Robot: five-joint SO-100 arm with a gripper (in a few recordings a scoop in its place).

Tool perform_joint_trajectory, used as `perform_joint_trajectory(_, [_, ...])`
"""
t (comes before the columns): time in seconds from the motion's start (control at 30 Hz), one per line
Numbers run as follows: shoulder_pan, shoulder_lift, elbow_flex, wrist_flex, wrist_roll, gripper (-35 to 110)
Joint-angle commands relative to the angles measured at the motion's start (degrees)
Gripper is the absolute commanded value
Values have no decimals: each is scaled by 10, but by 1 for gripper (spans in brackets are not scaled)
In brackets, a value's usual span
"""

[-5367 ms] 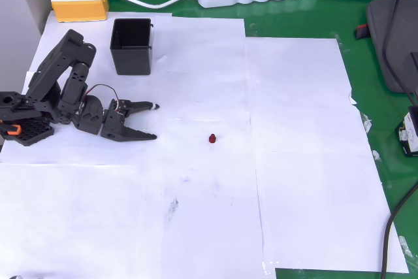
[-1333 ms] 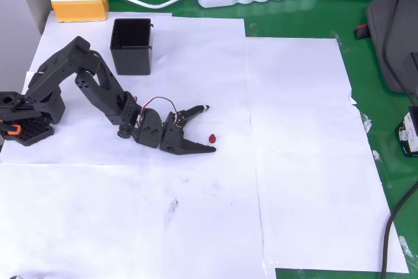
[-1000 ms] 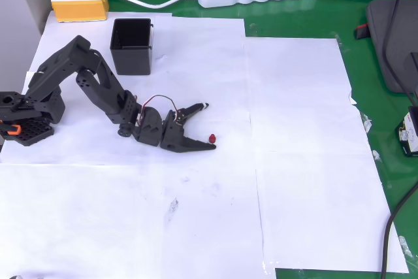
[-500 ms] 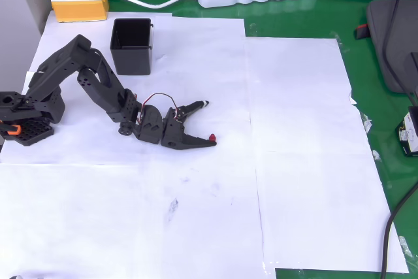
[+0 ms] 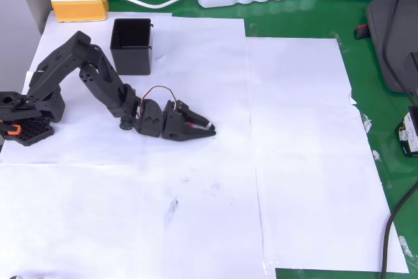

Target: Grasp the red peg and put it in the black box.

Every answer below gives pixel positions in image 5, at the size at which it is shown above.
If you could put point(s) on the black and red tag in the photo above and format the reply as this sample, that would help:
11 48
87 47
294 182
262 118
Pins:
362 32

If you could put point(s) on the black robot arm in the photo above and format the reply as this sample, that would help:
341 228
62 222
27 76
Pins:
49 66

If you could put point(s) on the green desk mat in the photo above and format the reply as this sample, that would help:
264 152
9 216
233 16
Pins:
294 14

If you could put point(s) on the black plastic square container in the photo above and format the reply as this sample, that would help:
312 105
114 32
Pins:
134 60

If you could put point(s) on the clear tape piece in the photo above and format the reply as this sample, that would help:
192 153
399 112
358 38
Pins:
367 123
405 246
376 155

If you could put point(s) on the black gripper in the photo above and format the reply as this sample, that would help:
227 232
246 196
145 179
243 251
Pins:
177 123

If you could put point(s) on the black orange clamp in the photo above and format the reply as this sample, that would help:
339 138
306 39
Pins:
14 129

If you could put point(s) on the yellow cardboard box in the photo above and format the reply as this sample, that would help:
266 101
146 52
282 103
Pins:
78 4

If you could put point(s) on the small black white device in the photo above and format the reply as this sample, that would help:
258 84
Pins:
409 135

